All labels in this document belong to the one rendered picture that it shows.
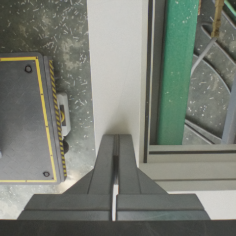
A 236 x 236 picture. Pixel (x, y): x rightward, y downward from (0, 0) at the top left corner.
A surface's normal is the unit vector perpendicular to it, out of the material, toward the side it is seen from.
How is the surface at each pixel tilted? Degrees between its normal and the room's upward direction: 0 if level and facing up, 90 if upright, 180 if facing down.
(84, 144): 0
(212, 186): 90
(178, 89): 0
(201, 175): 90
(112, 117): 0
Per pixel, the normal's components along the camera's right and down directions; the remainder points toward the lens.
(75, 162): -0.01, 0.29
